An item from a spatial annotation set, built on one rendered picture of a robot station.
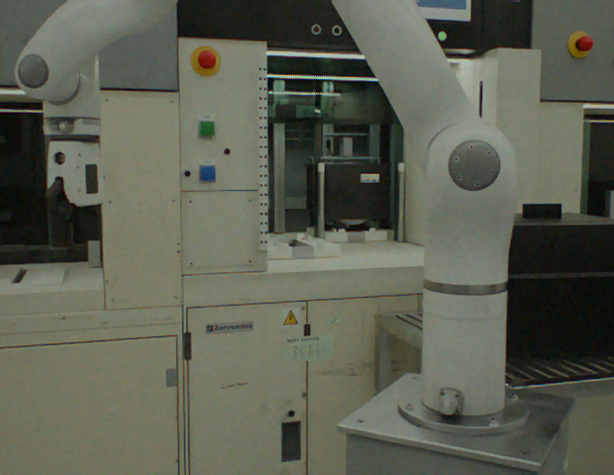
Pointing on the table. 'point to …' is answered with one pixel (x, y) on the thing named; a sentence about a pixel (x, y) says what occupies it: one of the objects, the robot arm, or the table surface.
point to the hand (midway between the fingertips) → (76, 237)
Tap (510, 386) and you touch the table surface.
